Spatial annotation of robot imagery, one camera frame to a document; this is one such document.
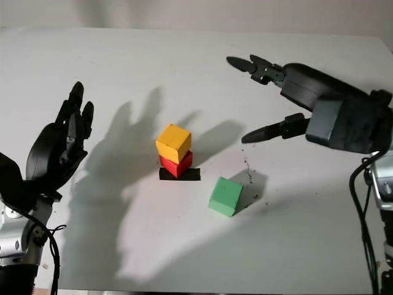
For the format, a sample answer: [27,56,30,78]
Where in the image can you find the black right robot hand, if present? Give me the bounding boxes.
[226,54,370,144]

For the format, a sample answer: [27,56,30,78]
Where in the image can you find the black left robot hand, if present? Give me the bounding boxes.
[25,81,95,202]

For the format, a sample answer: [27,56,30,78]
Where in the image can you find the yellow wooden block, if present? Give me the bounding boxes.
[155,124,192,165]

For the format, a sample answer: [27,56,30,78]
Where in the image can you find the red wooden block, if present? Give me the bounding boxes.
[158,149,194,179]

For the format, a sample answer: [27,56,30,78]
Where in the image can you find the green wooden block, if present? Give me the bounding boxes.
[208,176,244,218]

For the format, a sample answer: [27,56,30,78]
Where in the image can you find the black tape strip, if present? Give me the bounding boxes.
[159,167,201,182]

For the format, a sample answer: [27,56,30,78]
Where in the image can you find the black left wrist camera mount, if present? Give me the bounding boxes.
[0,152,42,213]

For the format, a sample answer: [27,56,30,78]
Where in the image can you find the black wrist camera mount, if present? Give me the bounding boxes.
[306,88,393,154]
[0,152,42,213]

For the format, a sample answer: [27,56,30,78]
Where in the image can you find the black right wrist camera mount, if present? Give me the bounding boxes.
[306,88,393,154]

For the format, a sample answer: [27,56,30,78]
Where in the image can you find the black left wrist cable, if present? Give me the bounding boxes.
[18,208,67,295]

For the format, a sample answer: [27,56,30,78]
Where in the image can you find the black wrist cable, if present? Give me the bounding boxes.
[349,150,388,295]
[18,208,67,295]

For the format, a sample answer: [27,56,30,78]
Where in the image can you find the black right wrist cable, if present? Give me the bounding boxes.
[349,150,388,295]

